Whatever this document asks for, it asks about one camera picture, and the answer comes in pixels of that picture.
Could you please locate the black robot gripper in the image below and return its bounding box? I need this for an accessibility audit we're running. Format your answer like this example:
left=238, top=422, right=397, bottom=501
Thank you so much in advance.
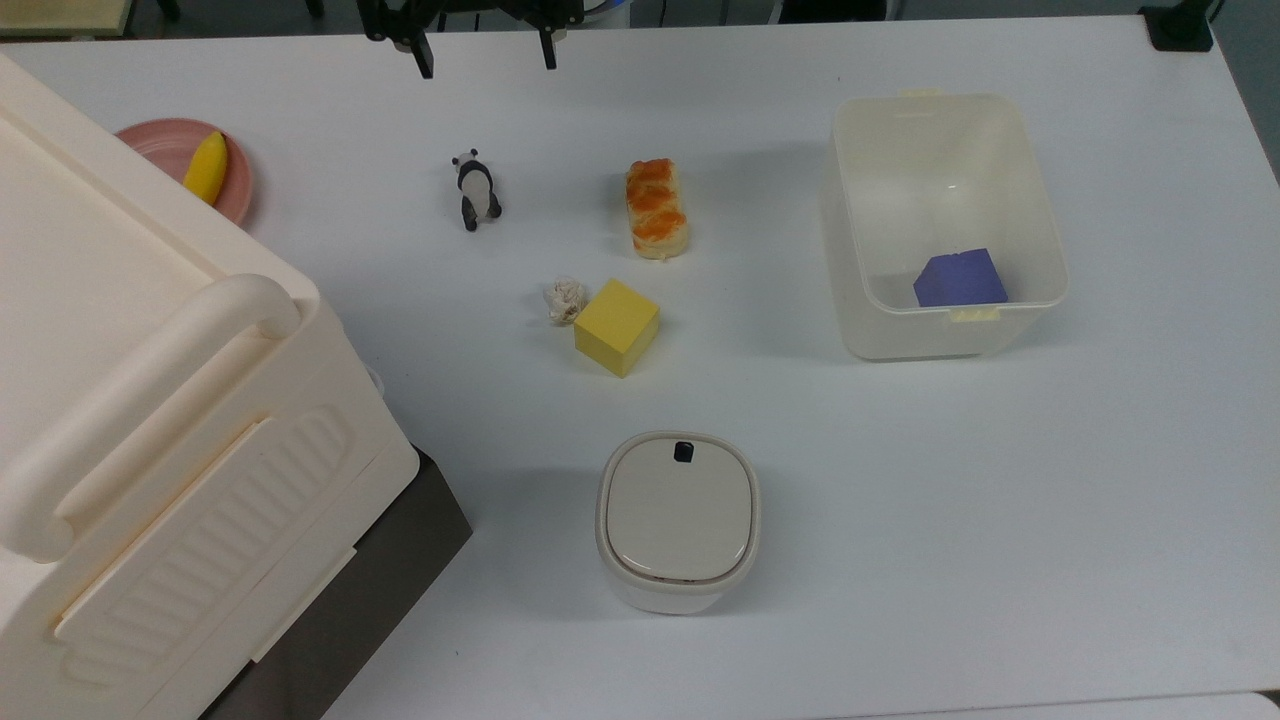
left=358, top=0, right=583, bottom=80

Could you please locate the white plastic basket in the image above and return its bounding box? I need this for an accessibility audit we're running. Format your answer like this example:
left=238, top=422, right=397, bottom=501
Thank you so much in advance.
left=820, top=88, right=1069, bottom=363

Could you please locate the black white panda toy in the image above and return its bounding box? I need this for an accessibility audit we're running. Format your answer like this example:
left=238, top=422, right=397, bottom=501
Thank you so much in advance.
left=451, top=148, right=503, bottom=233

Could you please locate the crumpled beige paper ball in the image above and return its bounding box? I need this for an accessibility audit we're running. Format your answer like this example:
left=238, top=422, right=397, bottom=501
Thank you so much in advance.
left=543, top=277, right=588, bottom=325

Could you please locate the yellow foam cube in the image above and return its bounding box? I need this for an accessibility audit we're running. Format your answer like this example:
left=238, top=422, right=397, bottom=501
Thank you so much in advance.
left=573, top=278, right=661, bottom=379

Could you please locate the yellow banana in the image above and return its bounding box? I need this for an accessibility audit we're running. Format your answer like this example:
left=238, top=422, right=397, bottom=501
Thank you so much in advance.
left=183, top=131, right=229, bottom=206

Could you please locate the pink plate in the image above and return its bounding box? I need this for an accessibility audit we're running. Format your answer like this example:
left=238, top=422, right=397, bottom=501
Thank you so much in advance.
left=115, top=118, right=256, bottom=229

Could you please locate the light wooden table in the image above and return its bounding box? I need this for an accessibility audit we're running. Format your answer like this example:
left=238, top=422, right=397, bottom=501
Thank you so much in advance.
left=0, top=0, right=136, bottom=41

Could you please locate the dark brown base box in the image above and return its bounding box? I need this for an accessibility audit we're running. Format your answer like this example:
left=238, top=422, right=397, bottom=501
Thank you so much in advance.
left=200, top=445, right=473, bottom=720

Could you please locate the purple foam cube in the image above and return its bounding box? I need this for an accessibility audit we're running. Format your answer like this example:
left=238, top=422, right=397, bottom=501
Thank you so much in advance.
left=912, top=248, right=1009, bottom=308

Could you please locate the cream cabinet with handle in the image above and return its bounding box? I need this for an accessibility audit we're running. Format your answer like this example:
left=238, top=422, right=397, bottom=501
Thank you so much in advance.
left=0, top=50, right=421, bottom=720

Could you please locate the black clamp mount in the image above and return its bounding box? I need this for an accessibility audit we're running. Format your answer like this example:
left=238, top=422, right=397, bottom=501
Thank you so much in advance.
left=1138, top=0, right=1216, bottom=53

